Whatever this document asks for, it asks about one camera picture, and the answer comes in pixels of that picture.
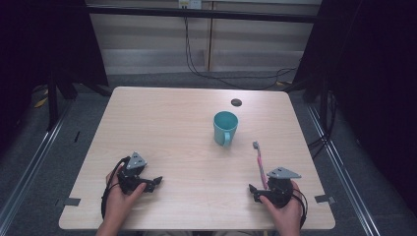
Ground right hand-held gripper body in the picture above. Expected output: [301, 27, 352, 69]
[257, 166, 302, 208]

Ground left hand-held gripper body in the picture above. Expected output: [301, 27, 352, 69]
[116, 151, 149, 196]

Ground person's right hand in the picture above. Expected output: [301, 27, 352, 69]
[260, 180, 303, 231]

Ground person's left hand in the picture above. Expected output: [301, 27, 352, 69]
[104, 165, 148, 228]

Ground pink toothbrush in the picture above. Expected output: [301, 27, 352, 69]
[252, 141, 269, 191]

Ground yellow floor scrap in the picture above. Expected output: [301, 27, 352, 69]
[33, 95, 49, 109]

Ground dark curtain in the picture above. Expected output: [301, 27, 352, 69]
[0, 0, 110, 146]
[293, 0, 417, 217]

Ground right hand-held gripper black cable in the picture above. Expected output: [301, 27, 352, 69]
[291, 188, 310, 229]

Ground hand-held gripper black cable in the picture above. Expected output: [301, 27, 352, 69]
[100, 155, 131, 220]
[291, 188, 310, 229]

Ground left hand-held gripper black cable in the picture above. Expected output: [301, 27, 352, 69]
[100, 155, 131, 220]

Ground metal floor rail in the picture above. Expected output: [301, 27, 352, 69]
[0, 101, 74, 230]
[306, 103, 383, 236]

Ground teal cup with handle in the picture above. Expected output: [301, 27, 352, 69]
[212, 110, 240, 148]

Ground bundle of black floor cables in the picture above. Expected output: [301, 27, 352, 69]
[307, 90, 339, 160]

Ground long black wall cable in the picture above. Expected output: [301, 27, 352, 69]
[183, 15, 299, 90]

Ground black horizontal frame bar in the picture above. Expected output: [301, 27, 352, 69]
[86, 4, 322, 25]

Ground white wall socket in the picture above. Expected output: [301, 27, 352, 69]
[177, 0, 203, 10]

